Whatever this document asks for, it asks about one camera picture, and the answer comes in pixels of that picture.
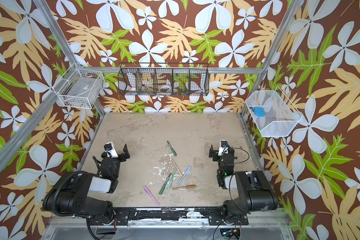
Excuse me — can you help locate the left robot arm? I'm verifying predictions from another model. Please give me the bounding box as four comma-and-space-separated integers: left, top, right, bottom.
43, 142, 131, 221

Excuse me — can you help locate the dark green pen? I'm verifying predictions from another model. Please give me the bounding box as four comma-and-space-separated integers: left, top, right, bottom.
159, 173, 172, 195
167, 141, 177, 157

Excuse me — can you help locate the white tape roll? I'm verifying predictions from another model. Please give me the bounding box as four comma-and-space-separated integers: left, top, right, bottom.
159, 85, 172, 93

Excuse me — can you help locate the brown pen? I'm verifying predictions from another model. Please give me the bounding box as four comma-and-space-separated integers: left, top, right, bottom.
172, 185, 197, 191

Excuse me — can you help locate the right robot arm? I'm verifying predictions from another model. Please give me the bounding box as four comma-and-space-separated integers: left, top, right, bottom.
209, 141, 279, 219

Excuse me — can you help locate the white wire basket right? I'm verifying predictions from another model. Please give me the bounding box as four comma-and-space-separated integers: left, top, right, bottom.
246, 87, 303, 138

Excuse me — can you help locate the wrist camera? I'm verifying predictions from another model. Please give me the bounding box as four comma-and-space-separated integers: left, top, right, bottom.
104, 142, 118, 158
218, 140, 230, 156

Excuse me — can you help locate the blue pen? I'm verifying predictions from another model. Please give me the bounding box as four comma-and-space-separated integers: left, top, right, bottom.
177, 166, 192, 186

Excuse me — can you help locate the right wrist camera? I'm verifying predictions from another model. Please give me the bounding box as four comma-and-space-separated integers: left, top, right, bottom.
218, 140, 230, 156

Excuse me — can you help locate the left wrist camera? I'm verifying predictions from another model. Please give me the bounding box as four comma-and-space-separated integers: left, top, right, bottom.
104, 142, 118, 158

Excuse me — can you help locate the white wire basket left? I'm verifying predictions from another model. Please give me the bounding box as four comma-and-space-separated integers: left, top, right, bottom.
55, 67, 105, 109

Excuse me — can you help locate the light green pen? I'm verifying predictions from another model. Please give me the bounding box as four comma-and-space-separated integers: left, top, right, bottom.
167, 168, 177, 190

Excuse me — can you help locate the black wire basket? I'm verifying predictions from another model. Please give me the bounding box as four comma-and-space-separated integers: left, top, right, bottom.
116, 63, 210, 96

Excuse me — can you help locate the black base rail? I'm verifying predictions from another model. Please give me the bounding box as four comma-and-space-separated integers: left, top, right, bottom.
89, 206, 249, 227

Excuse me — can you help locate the blue object in basket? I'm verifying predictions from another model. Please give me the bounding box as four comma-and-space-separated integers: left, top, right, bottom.
252, 107, 266, 117

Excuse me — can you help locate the beige pen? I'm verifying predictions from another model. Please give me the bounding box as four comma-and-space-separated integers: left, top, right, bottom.
171, 158, 183, 176

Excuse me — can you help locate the white wire basket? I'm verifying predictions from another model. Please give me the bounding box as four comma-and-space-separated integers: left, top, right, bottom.
246, 87, 303, 138
55, 67, 105, 109

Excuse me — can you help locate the pink pen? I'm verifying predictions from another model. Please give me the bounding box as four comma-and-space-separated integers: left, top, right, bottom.
143, 186, 160, 206

